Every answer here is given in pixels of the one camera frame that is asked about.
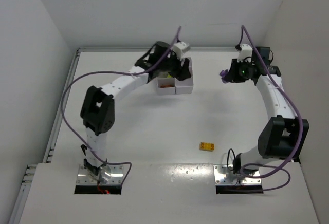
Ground lavender curved lego brick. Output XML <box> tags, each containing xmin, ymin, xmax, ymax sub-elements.
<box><xmin>220</xmin><ymin>69</ymin><xmax>228</xmax><ymax>78</ymax></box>

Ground purple lego plate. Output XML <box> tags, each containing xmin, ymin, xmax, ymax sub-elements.
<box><xmin>221</xmin><ymin>78</ymin><xmax>229</xmax><ymax>84</ymax></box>

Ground brown lego plate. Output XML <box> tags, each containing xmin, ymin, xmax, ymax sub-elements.
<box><xmin>160</xmin><ymin>85</ymin><xmax>174</xmax><ymax>88</ymax></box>

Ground yellow lego brick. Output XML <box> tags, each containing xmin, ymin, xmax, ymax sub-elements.
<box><xmin>199</xmin><ymin>142</ymin><xmax>214</xmax><ymax>152</ymax></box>

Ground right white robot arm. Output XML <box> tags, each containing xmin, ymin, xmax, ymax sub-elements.
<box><xmin>221</xmin><ymin>44</ymin><xmax>309</xmax><ymax>174</ymax></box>

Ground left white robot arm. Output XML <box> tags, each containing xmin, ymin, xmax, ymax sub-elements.
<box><xmin>80</xmin><ymin>41</ymin><xmax>191</xmax><ymax>176</ymax></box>

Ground right white compartment tray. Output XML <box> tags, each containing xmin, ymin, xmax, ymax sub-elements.
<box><xmin>175</xmin><ymin>57</ymin><xmax>194</xmax><ymax>95</ymax></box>

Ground white compartment tray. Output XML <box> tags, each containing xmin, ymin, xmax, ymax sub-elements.
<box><xmin>175</xmin><ymin>57</ymin><xmax>194</xmax><ymax>95</ymax></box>
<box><xmin>156</xmin><ymin>78</ymin><xmax>176</xmax><ymax>95</ymax></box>

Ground left white compartment tray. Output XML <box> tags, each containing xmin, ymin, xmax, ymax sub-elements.
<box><xmin>156</xmin><ymin>78</ymin><xmax>176</xmax><ymax>95</ymax></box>

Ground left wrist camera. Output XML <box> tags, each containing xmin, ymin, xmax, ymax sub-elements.
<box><xmin>172</xmin><ymin>42</ymin><xmax>190</xmax><ymax>59</ymax></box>

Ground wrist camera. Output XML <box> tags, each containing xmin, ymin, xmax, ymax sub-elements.
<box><xmin>172</xmin><ymin>42</ymin><xmax>190</xmax><ymax>59</ymax></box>
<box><xmin>235</xmin><ymin>44</ymin><xmax>253</xmax><ymax>63</ymax></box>

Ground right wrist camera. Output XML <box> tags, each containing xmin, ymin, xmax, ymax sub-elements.
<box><xmin>235</xmin><ymin>44</ymin><xmax>253</xmax><ymax>63</ymax></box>

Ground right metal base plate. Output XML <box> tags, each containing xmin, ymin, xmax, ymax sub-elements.
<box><xmin>213</xmin><ymin>164</ymin><xmax>262</xmax><ymax>186</ymax></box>

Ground metal base plate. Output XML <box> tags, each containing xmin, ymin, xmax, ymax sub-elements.
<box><xmin>76</xmin><ymin>165</ymin><xmax>124</xmax><ymax>186</ymax></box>
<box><xmin>213</xmin><ymin>164</ymin><xmax>262</xmax><ymax>186</ymax></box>

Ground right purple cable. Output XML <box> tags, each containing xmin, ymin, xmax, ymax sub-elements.
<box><xmin>235</xmin><ymin>25</ymin><xmax>304</xmax><ymax>192</ymax></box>

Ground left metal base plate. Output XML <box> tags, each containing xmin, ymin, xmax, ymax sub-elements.
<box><xmin>76</xmin><ymin>165</ymin><xmax>124</xmax><ymax>186</ymax></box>

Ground red wires under table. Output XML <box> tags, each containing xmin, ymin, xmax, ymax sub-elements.
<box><xmin>96</xmin><ymin>182</ymin><xmax>111</xmax><ymax>195</ymax></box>

